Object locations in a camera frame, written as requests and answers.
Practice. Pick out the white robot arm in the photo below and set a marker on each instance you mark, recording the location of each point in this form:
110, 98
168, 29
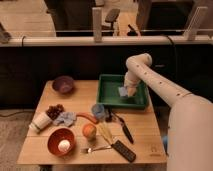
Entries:
190, 125

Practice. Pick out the red bowl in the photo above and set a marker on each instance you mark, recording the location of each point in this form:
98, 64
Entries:
56, 137

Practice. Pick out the green plastic tray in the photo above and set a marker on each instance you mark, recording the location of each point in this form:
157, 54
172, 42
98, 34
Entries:
108, 93

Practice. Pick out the white horizontal rail pipe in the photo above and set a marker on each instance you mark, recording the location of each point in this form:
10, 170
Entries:
106, 41

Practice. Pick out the black office chair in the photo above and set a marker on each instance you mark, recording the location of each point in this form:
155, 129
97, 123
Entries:
111, 18

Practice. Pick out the silver fork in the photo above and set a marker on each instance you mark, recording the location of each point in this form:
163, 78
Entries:
90, 150

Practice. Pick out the black remote control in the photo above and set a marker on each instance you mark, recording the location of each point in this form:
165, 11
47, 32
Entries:
124, 151

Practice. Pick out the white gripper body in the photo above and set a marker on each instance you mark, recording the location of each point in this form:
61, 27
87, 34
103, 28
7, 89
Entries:
130, 83

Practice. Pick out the yellow corn brush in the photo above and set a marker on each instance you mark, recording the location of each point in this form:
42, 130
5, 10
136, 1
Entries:
105, 132

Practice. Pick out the orange carrot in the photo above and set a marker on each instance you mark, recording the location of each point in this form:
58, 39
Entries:
88, 117

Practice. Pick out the blue crumpled cloth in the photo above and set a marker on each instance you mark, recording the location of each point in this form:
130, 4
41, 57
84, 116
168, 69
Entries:
66, 118

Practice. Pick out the white egg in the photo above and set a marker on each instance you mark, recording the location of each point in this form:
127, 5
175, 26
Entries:
64, 146

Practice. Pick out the black handled knife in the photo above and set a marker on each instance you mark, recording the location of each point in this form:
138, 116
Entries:
125, 129

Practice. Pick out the bunch of dark grapes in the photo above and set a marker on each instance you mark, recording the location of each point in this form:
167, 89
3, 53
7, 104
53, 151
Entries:
54, 111

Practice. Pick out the purple bowl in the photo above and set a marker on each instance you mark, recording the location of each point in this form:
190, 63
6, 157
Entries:
63, 84

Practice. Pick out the orange fruit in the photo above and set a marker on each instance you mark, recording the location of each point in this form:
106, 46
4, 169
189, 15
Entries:
89, 131

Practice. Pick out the dark red small object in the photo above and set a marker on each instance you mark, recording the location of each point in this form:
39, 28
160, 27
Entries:
109, 116

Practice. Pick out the white paper cup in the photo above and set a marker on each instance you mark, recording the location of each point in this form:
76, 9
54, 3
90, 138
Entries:
40, 122

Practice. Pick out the blue small cup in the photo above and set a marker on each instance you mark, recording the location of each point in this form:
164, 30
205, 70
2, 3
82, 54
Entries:
98, 111

